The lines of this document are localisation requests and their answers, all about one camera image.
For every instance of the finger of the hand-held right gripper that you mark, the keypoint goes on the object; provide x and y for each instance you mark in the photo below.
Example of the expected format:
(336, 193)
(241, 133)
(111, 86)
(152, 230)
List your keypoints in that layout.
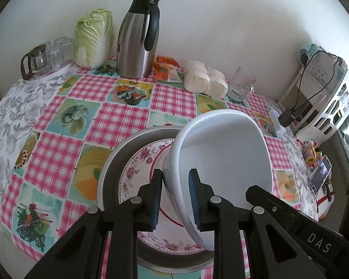
(267, 202)

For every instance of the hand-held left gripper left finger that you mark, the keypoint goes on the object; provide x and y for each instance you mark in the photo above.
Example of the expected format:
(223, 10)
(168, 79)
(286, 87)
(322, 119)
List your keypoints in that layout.
(155, 203)

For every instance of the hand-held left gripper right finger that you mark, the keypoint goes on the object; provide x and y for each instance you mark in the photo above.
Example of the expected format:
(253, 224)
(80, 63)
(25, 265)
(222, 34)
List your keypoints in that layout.
(193, 197)

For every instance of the pink floral plate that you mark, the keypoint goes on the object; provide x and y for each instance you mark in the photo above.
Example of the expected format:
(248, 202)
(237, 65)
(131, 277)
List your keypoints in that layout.
(136, 168)

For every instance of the large white bowl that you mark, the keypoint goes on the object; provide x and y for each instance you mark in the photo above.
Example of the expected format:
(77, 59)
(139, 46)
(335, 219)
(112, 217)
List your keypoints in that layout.
(226, 151)

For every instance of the smartphone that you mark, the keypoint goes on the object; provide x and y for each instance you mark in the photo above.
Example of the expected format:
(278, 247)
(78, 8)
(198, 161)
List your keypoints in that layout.
(321, 174)

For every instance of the colourful snack packets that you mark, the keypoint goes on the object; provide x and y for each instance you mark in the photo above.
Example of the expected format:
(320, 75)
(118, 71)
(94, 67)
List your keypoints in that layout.
(311, 152)

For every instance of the white rectangular device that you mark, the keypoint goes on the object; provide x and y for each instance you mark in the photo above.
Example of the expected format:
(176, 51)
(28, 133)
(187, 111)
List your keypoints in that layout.
(274, 120)

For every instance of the black power adapter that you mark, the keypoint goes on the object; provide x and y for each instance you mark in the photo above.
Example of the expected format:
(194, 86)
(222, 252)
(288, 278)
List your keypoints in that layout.
(286, 117)

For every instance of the white plastic rack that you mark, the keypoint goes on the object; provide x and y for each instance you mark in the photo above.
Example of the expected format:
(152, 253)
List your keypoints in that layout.
(334, 110)

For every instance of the clear glass mug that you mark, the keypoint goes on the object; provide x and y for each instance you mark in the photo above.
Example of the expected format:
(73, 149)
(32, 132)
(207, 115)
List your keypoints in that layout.
(248, 85)

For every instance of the tall clear glass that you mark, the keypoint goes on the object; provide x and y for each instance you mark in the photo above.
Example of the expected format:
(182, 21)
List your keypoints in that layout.
(238, 77)

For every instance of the orange snack packet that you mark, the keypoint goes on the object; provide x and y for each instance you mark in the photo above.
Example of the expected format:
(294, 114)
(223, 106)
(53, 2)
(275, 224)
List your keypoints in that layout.
(164, 68)

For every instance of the white and teal bag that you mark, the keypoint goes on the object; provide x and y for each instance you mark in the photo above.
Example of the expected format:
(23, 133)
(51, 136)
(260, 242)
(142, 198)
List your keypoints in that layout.
(320, 66)

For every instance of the stainless steel thermos jug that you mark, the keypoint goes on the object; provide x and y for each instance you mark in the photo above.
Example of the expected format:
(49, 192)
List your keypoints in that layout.
(133, 46)

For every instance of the white tray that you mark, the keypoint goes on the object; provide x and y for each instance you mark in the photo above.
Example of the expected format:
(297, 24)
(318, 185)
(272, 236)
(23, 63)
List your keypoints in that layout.
(61, 69)

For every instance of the grey floral tablecloth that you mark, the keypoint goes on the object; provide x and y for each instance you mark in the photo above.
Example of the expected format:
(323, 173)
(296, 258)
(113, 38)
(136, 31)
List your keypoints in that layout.
(11, 113)

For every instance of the clear drinking glass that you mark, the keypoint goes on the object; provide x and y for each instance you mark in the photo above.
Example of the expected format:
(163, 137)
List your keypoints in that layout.
(54, 59)
(64, 49)
(50, 45)

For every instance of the napa cabbage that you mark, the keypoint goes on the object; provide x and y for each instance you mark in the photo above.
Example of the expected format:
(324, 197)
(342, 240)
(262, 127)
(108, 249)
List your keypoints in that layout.
(93, 37)

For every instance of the glass coffee pot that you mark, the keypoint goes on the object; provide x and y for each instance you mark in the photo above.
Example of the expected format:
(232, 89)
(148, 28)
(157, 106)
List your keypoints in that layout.
(37, 61)

